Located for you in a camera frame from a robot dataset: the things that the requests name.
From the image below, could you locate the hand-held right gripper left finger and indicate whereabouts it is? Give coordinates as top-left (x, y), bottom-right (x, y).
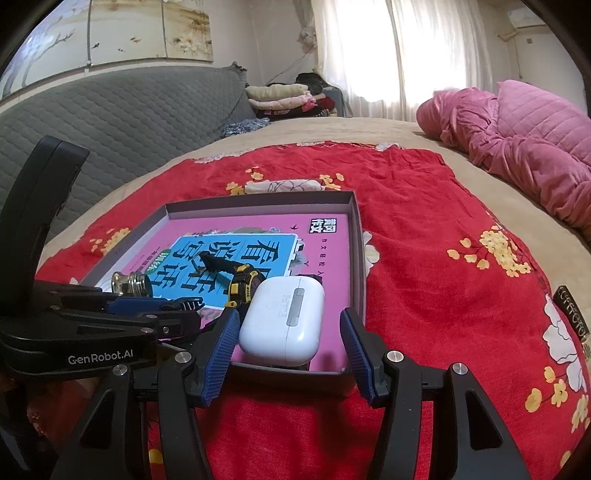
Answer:
top-left (51, 308), bottom-right (241, 480)

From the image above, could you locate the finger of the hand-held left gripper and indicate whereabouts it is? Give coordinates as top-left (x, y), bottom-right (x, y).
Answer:
top-left (48, 286), bottom-right (206, 315)
top-left (55, 308), bottom-right (205, 346)

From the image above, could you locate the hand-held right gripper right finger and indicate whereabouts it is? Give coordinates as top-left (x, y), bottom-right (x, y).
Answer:
top-left (339, 308), bottom-right (533, 480)

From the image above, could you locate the gold metal threaded socket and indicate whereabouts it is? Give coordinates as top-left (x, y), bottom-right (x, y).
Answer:
top-left (111, 271), bottom-right (154, 299)

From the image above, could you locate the white earbuds case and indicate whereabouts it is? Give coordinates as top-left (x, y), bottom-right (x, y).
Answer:
top-left (239, 275), bottom-right (326, 368)

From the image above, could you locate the yellow black wristwatch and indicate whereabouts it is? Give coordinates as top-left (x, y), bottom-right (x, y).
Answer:
top-left (198, 255), bottom-right (262, 311)

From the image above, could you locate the grey cardboard box tray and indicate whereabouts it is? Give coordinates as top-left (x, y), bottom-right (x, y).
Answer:
top-left (76, 191), bottom-right (368, 398)

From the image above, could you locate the pink book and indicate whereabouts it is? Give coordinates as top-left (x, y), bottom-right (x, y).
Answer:
top-left (124, 215), bottom-right (352, 376)

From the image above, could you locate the red floral blanket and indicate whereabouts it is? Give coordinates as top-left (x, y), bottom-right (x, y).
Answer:
top-left (34, 141), bottom-right (591, 480)

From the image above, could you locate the grey quilted headboard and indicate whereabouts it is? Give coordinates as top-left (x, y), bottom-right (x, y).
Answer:
top-left (0, 65), bottom-right (256, 232)

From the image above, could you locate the blue patterned cloth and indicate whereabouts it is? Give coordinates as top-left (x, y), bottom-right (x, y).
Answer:
top-left (222, 117), bottom-right (271, 138)

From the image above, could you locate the dark blanket label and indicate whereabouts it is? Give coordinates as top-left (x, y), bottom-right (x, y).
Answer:
top-left (556, 285), bottom-right (590, 345)

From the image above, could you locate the beige bed sheet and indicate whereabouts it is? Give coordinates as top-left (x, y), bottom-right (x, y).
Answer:
top-left (41, 115), bottom-right (591, 259)

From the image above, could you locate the pile of folded clothes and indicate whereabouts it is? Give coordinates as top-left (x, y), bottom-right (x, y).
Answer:
top-left (245, 73), bottom-right (345, 123)

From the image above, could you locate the pink quilted duvet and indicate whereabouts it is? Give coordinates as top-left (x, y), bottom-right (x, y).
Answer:
top-left (416, 79), bottom-right (591, 230)

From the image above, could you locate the white window curtain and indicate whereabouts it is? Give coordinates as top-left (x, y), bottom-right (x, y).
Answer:
top-left (309, 0), bottom-right (523, 123)

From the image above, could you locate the white air conditioner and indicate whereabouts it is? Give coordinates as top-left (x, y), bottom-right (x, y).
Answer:
top-left (505, 4), bottom-right (551, 34)

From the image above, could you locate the floral wall painting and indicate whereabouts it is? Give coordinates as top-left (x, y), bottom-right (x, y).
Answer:
top-left (0, 0), bottom-right (216, 100)

